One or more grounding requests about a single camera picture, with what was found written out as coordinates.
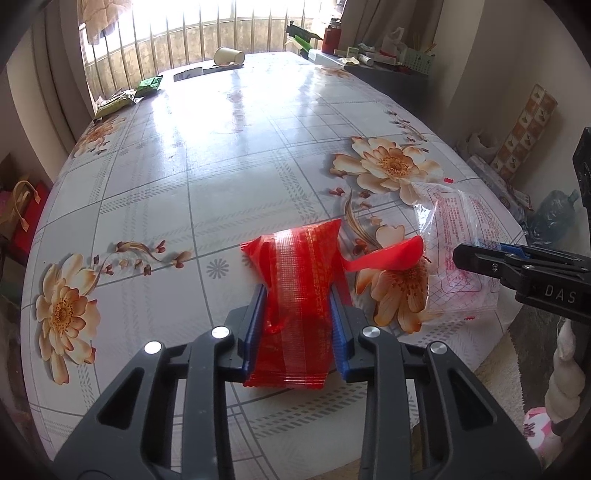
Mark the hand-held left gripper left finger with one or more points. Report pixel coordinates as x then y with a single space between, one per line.
251 327

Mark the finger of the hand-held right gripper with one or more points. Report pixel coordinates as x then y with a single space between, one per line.
510 249
480 263

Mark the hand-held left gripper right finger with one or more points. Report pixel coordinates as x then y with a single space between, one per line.
339 337

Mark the clear plastic bag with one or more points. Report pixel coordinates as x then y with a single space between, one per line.
457 217

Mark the red plastic wrapper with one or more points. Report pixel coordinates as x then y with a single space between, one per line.
295 277

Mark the person's right hand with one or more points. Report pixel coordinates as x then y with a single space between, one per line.
565 383

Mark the blue water jug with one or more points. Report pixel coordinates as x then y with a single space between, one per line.
551 219

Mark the white tissue pack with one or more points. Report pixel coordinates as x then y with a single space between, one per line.
501 184

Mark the crumpled white bag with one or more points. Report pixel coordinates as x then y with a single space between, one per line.
473 145

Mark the checked patterned carton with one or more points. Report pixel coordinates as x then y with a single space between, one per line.
524 131

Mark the pink floral cloth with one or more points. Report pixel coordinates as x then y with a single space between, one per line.
540 431

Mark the green plastic basket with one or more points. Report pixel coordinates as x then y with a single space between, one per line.
419 60

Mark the white tube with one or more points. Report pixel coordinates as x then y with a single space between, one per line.
376 59

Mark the white plastic bag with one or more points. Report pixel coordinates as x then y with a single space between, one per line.
393 42

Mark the red gift bag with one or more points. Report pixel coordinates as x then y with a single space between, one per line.
27 226

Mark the grey curtain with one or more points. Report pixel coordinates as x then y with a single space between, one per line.
60 69
392 23

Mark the white flat box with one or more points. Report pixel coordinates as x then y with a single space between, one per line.
325 57

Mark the olive green snack packet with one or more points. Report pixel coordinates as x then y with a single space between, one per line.
115 105

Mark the dark green packet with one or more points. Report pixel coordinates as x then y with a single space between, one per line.
150 86

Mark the red thermos bottle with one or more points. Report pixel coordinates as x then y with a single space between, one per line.
331 37

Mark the white paper cup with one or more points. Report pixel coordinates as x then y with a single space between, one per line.
228 55

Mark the green and black box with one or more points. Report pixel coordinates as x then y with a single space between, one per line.
302 36

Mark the metal window railing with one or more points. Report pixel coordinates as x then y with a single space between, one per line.
184 46

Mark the cream puffer jacket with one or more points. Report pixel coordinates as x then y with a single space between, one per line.
104 18

